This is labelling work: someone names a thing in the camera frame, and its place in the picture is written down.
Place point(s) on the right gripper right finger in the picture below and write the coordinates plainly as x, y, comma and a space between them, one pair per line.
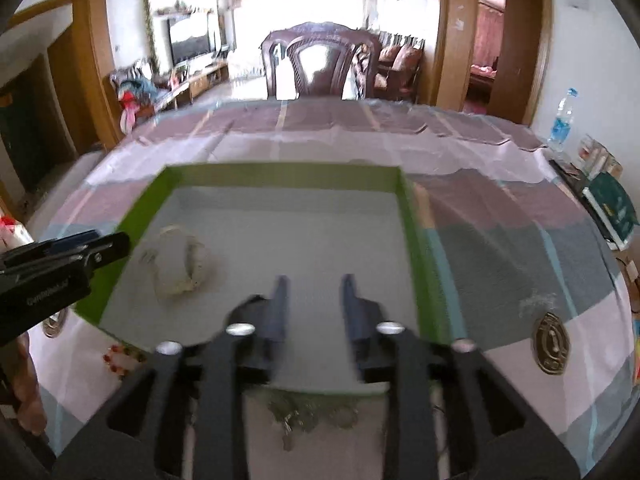
373, 352

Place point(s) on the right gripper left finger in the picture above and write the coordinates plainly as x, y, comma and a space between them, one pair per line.
260, 324

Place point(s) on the green jewelry box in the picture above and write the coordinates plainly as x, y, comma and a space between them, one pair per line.
311, 222

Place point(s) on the person's left hand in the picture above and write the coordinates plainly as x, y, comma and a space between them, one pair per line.
19, 369

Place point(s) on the plaid bed sheet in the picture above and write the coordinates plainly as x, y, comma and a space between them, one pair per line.
457, 234

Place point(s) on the clothes pile on chair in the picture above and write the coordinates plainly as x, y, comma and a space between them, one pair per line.
136, 93

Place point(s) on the wooden tv cabinet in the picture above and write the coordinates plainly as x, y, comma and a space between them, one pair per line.
192, 87

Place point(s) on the brown sofa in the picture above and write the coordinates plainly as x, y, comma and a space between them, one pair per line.
398, 73

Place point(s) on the plastic water bottle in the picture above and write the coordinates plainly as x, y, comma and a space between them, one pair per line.
563, 121

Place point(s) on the green book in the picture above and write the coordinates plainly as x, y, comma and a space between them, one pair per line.
612, 206

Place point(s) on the television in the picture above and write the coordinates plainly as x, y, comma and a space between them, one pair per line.
188, 36

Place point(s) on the carved wooden chair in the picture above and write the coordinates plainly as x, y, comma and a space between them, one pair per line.
323, 56

